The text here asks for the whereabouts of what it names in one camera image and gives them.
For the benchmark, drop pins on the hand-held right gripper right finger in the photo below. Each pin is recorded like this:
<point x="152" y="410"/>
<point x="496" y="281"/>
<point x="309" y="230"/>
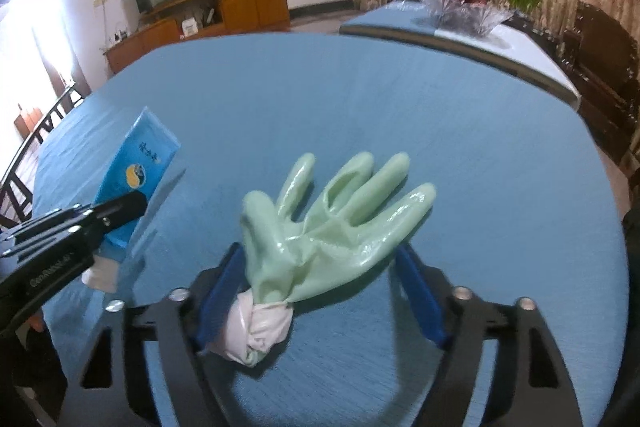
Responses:
<point x="421" y="297"/>

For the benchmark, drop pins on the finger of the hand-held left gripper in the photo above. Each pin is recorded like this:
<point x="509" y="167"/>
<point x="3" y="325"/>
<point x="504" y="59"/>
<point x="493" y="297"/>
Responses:
<point x="122" y="209"/>

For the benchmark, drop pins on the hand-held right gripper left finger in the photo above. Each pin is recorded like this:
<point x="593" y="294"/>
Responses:
<point x="220" y="297"/>

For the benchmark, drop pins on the blue tube with white cap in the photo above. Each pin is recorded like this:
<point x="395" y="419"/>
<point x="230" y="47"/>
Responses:
<point x="142" y="152"/>

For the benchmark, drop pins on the green rubber glove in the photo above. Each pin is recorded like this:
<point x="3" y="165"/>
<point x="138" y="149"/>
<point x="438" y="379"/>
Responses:
<point x="310" y="247"/>

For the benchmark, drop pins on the person's left forearm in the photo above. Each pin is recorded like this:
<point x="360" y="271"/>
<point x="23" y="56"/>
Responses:
<point x="25" y="382"/>

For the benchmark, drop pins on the dark wooden dining chair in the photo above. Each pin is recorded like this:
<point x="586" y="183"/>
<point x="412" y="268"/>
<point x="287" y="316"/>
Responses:
<point x="30" y="167"/>

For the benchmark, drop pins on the small white box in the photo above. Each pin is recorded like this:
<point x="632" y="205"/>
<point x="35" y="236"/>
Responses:
<point x="190" y="28"/>

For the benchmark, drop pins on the wooden television cabinet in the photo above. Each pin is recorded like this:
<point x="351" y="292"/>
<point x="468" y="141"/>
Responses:
<point x="250" y="12"/>

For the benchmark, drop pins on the coffee table with pale cloth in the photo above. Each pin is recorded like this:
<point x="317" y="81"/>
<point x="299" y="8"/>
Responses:
<point x="500" y="52"/>

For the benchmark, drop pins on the glass fruit bowl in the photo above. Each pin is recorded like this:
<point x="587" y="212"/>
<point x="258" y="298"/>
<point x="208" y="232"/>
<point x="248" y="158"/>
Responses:
<point x="460" y="19"/>

